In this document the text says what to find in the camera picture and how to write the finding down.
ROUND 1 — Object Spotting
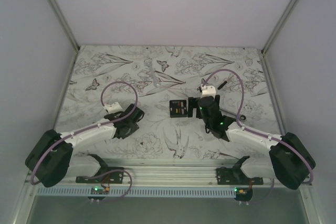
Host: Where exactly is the black fuse box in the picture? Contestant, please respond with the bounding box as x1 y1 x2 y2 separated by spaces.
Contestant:
169 100 188 118

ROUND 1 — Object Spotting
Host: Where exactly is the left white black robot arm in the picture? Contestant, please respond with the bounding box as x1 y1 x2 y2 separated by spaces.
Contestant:
25 103 144 187

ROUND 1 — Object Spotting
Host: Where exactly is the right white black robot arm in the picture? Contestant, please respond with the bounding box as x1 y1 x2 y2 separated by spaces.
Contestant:
188 95 316 190

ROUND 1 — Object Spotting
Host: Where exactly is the small black screwdriver bit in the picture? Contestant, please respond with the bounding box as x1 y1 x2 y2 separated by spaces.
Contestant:
218 81 227 90

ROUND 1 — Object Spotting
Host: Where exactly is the ratchet wrench tool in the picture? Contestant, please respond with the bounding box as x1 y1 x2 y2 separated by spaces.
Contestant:
219 107 247 121

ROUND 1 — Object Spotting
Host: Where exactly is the silver open-end wrench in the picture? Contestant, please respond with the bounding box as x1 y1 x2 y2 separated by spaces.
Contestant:
144 58 161 87

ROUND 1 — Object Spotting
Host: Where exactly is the left green controller board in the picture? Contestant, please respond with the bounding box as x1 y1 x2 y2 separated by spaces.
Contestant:
88 186 109 203

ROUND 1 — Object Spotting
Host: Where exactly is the green controller board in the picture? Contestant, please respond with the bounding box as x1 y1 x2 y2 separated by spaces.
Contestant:
88 186 109 203
234 188 253 205

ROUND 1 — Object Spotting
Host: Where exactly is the right green controller board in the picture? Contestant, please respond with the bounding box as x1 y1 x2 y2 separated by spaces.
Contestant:
234 188 253 205

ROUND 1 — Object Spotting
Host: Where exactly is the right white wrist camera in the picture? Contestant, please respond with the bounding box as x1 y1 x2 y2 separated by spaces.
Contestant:
198 85 216 98

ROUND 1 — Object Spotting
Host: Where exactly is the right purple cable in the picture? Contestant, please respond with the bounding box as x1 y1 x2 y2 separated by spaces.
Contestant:
201 69 316 185

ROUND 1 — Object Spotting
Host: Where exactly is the purple cable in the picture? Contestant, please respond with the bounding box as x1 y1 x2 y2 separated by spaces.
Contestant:
201 69 316 185
30 81 140 185

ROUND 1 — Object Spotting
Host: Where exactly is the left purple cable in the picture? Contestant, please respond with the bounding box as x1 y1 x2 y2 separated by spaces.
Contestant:
30 81 140 185

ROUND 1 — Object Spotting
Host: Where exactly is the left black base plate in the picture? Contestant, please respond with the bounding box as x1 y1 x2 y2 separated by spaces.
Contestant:
76 167 124 184

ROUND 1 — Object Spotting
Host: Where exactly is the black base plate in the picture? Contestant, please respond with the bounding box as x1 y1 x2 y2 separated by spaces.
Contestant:
76 167 124 184
215 167 264 186

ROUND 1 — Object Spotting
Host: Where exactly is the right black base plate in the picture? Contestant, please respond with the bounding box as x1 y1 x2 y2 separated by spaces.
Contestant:
215 167 264 186

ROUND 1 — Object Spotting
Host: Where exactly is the aluminium mounting rail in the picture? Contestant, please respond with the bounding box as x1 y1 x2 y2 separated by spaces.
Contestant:
25 157 313 187

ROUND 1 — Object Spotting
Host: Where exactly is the slotted grey cable duct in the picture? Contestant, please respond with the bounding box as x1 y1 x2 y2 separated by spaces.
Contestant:
36 186 235 198

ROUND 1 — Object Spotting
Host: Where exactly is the right aluminium frame post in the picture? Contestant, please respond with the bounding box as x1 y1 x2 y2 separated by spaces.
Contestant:
261 0 316 54

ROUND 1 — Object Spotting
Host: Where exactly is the aluminium frame post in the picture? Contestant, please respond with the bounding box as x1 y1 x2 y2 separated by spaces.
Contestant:
33 0 81 51
261 0 316 54

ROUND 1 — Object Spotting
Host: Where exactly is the left aluminium frame post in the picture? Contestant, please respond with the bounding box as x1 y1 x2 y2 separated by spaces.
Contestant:
33 0 81 51

